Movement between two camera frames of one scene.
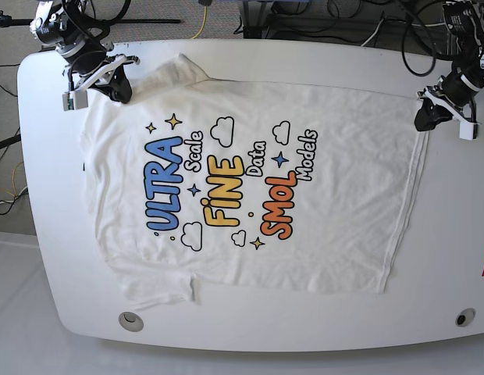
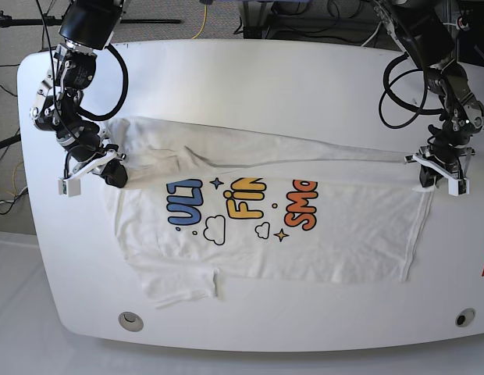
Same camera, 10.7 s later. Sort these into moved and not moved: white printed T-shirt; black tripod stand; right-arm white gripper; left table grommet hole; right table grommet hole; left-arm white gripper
Moved: right-arm white gripper; white printed T-shirt; left-arm white gripper
Not moved: left table grommet hole; right table grommet hole; black tripod stand
